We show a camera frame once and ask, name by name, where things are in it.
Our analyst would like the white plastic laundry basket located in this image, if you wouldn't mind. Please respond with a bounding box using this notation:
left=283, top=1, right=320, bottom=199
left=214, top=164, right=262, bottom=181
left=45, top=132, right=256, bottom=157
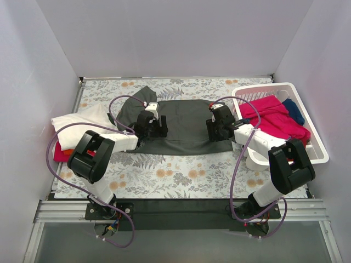
left=232, top=82, right=329, bottom=171

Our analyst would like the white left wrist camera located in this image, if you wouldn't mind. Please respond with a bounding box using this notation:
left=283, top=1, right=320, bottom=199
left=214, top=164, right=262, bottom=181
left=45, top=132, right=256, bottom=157
left=145, top=102, right=159, bottom=119

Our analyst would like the grey t shirt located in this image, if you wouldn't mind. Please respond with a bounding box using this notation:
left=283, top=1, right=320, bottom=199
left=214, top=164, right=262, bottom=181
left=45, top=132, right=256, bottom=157
left=133, top=86, right=233, bottom=156

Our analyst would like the folded orange t shirt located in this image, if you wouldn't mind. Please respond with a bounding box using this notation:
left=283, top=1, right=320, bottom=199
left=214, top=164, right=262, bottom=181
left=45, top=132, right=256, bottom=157
left=63, top=149, right=73, bottom=156

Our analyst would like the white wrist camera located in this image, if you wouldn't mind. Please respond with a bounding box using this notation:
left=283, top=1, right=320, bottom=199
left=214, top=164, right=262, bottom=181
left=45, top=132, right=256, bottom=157
left=209, top=103, right=224, bottom=111
left=145, top=102, right=159, bottom=119

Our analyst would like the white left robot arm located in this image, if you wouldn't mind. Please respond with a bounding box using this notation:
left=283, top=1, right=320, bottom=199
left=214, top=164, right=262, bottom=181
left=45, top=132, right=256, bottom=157
left=67, top=110, right=168, bottom=219

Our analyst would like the navy blue t shirt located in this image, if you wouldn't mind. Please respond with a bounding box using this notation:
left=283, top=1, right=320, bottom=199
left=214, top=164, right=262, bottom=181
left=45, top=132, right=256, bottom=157
left=282, top=99, right=305, bottom=126

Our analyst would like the floral patterned table mat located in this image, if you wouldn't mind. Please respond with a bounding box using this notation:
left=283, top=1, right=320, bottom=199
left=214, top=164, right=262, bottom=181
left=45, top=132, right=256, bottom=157
left=54, top=77, right=308, bottom=199

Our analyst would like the folded magenta t shirt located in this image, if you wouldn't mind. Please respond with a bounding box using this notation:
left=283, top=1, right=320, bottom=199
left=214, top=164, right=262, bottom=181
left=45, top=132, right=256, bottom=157
left=53, top=141, right=70, bottom=163

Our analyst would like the pink t shirt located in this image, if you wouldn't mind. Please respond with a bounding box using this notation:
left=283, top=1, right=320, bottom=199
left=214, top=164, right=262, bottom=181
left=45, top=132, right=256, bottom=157
left=239, top=95, right=311, bottom=145

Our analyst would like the aluminium frame rail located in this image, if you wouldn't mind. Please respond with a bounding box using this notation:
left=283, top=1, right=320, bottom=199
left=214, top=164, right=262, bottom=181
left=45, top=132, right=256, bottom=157
left=23, top=82, right=91, bottom=263

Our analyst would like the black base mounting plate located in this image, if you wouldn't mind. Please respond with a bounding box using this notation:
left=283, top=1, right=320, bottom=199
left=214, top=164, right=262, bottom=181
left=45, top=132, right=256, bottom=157
left=84, top=198, right=280, bottom=232

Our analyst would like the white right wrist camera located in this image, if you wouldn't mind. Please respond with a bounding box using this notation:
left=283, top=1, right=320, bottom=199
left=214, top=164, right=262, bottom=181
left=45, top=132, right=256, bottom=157
left=209, top=103, right=224, bottom=111

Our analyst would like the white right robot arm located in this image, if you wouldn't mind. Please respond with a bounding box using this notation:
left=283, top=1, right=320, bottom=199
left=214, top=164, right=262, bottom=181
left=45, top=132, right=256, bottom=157
left=206, top=104, right=315, bottom=218

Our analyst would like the folded white t shirt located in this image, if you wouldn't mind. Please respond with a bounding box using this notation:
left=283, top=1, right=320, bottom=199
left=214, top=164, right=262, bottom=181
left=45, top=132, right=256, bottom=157
left=51, top=104, right=117, bottom=151

